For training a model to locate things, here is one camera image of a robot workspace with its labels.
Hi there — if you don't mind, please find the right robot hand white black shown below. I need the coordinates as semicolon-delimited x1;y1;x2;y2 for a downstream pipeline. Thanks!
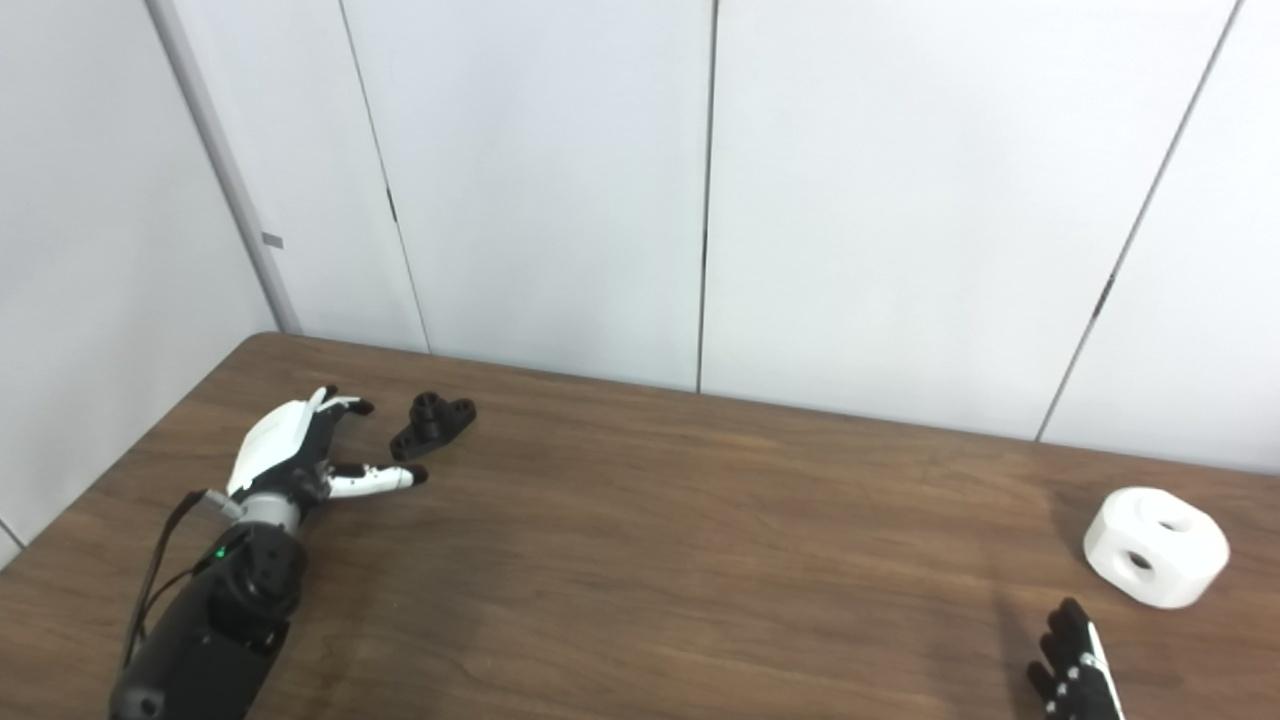
1027;598;1127;720

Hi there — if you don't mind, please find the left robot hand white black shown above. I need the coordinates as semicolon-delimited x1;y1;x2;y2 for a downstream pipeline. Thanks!
225;385;430;512

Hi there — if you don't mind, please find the round white piece with holes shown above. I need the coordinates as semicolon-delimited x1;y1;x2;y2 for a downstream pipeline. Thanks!
1083;487;1231;610

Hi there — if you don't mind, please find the black flanged holder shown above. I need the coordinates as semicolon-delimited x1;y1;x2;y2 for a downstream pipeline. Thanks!
389;392;477;462

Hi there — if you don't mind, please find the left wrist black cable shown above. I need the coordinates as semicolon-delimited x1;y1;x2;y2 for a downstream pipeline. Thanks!
120;488;247;673

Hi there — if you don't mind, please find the grey wall corner post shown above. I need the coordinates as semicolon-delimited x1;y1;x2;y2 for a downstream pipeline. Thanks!
145;0;303;336

